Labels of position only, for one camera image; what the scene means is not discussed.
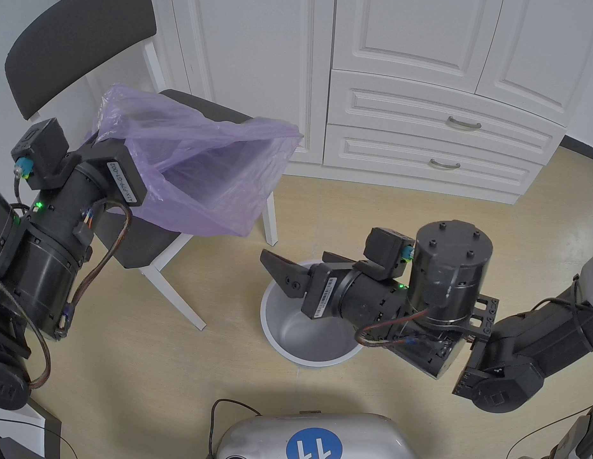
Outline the white trash bin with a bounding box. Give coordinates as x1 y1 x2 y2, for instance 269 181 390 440
259 258 365 367

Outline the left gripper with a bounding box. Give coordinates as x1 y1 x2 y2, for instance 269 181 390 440
31 141 149 257

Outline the black cable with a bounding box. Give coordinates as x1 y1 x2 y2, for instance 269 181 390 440
208 399 264 459
508 407 593 459

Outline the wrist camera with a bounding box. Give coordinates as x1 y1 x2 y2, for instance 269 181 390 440
11 118 83 191
356 227 416 281

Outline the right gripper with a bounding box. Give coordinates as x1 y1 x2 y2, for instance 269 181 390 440
260 249 408 334

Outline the grey and white chair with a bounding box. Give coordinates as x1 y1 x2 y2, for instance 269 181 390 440
4 0 278 332

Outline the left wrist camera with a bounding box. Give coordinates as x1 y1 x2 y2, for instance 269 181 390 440
11 118 83 191

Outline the purple plastic bag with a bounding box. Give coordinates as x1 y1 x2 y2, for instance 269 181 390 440
83 83 305 238

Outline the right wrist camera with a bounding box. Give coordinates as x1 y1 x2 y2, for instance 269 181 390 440
356 227 416 281

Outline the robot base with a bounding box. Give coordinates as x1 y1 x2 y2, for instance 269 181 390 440
215 412 420 459

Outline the white wardrobe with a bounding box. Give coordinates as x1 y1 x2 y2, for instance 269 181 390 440
148 0 593 205

